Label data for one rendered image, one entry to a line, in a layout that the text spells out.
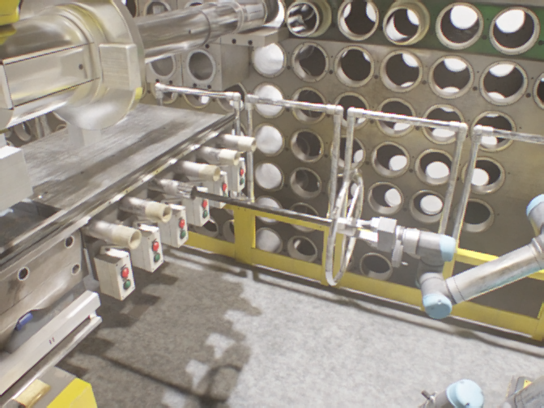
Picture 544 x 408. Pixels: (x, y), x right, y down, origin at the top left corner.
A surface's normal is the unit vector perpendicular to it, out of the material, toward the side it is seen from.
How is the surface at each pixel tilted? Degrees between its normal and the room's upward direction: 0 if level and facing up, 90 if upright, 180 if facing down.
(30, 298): 90
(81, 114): 90
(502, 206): 90
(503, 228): 90
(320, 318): 0
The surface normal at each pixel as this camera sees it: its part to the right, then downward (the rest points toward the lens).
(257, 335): 0.00, -0.88
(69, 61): 0.91, 0.19
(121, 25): -0.40, 0.42
